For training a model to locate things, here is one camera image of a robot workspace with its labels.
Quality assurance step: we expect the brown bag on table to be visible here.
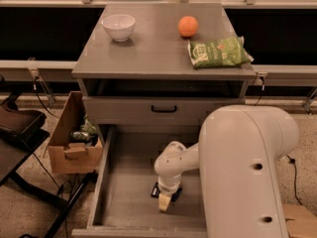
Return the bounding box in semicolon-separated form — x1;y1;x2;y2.
0;100;47;142

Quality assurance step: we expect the black cable left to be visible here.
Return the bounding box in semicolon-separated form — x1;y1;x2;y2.
32;75;60;119

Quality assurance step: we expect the green chip bag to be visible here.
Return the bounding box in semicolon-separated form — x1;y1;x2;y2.
187;37;254;68

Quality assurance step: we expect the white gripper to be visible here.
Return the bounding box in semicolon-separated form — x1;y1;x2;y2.
158;175;181;212

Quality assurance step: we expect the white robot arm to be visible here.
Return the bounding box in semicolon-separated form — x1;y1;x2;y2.
155;105;299;238

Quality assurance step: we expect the orange fruit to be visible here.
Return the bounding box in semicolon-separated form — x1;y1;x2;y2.
178;16;198;38

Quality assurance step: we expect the cardboard box with items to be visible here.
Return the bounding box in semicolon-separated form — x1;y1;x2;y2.
48;91;102;174

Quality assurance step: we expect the black folding table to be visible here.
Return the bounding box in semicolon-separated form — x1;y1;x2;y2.
0;89;98;238

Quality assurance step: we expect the cardboard box bottom right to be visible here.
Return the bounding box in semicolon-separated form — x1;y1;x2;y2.
282;204;317;238

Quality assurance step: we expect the closed drawer with black handle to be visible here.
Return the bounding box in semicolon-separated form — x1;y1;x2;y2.
83;96;245;126

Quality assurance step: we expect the black floor cable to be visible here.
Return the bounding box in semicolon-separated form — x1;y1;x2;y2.
254;76;303;206

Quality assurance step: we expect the open grey drawer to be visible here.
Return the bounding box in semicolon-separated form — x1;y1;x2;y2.
72;126;207;238

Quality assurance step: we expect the white ceramic bowl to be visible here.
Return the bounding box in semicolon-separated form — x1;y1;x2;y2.
101;14;136;42

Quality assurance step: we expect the green can in box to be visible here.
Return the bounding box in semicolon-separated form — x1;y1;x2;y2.
69;131;91;143

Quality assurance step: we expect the dark blue rxbar wrapper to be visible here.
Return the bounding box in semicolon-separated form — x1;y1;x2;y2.
151;182;182;202

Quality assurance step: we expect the green packet in box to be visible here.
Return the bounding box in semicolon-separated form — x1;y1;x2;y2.
80;116;97;135

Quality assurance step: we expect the grey drawer cabinet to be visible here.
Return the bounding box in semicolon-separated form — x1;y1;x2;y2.
72;2;255;138

